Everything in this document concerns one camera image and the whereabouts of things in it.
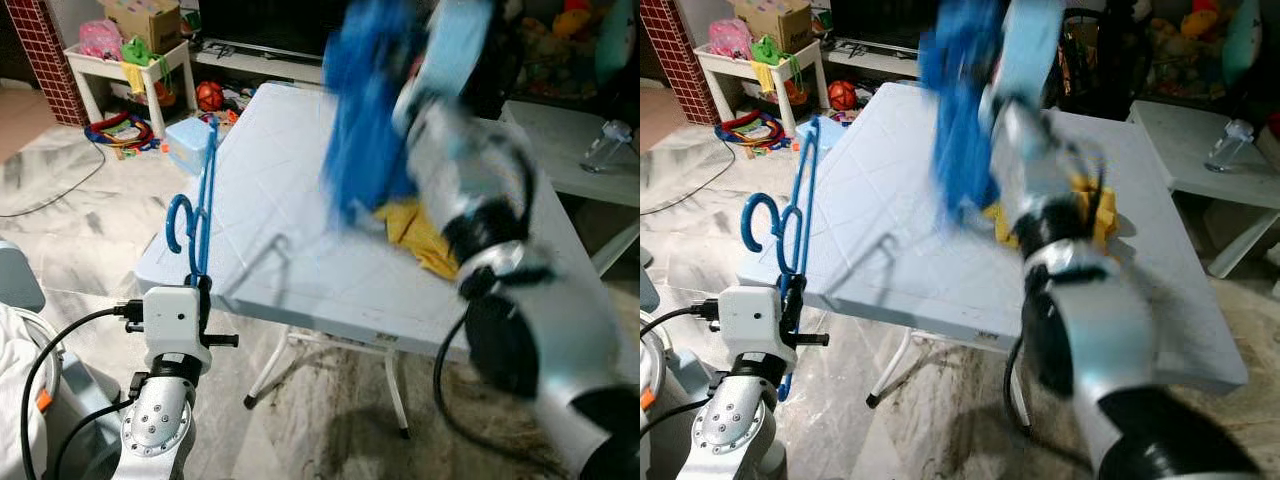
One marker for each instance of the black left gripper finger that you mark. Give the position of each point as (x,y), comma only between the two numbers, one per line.
(792,310)
(810,340)
(206,310)
(222,341)

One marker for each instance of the blue plastic hanger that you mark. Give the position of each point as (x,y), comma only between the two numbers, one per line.
(800,200)
(205,190)

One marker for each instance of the blue shirt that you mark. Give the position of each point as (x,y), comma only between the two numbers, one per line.
(960,120)
(365,120)

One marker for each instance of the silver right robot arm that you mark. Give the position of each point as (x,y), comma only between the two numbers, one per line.
(560,340)
(1110,330)

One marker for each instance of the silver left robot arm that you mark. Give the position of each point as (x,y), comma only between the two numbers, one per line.
(160,430)
(735,430)

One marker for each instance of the white plastic folding table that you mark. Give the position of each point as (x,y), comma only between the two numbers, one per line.
(300,260)
(900,260)

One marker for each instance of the light blue plastic box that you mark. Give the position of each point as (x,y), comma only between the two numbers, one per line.
(825,135)
(185,150)

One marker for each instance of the colourful toy rings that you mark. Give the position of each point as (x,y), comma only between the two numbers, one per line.
(100,135)
(730,133)

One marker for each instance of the light blue plastic kids chair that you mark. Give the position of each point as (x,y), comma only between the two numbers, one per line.
(20,275)

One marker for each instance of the red toy ball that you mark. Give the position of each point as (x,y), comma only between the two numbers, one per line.
(843,96)
(209,97)

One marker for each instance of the yellow cloth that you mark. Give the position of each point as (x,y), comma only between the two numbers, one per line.
(415,240)
(1098,215)

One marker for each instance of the white TV bench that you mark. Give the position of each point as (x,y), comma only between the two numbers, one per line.
(260,68)
(880,58)

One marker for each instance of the clear plastic bottle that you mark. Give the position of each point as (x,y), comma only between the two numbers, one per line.
(1228,148)
(605,145)

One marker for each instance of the white kids table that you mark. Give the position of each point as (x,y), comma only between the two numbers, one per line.
(730,62)
(100,62)

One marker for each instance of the green toy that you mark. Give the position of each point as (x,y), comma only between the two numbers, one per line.
(142,50)
(772,50)

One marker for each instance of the pink toy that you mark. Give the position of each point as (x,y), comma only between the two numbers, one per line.
(98,40)
(728,40)

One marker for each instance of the brown cardboard box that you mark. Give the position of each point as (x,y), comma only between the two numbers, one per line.
(145,25)
(775,25)

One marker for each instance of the black television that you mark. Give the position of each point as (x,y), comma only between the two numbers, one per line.
(880,20)
(260,25)

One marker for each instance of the small white side table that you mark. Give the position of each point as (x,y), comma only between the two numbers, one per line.
(560,130)
(1170,140)

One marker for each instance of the pile of stuffed toys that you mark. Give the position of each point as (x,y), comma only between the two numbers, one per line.
(1200,40)
(570,40)

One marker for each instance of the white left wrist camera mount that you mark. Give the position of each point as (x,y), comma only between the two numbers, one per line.
(748,320)
(172,320)

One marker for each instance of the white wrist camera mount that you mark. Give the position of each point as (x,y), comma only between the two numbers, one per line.
(1030,45)
(172,320)
(748,320)
(455,50)

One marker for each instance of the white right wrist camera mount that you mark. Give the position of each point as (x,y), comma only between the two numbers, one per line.
(455,50)
(1030,45)

